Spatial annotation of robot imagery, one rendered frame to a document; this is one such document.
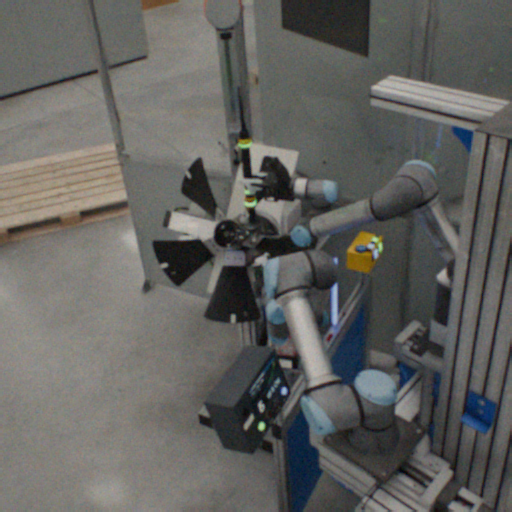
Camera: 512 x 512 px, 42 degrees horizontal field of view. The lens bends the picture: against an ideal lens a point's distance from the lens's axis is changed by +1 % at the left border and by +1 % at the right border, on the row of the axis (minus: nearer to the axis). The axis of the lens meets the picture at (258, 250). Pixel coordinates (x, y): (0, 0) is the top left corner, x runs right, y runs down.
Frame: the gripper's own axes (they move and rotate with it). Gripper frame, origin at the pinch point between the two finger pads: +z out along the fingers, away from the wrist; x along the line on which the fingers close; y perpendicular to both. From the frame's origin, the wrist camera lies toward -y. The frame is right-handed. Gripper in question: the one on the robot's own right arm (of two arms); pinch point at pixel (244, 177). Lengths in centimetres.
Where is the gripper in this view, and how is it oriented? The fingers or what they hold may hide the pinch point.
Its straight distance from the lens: 247.3
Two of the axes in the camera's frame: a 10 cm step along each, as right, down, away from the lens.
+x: 3.1, -5.7, 7.6
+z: -9.5, -1.4, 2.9
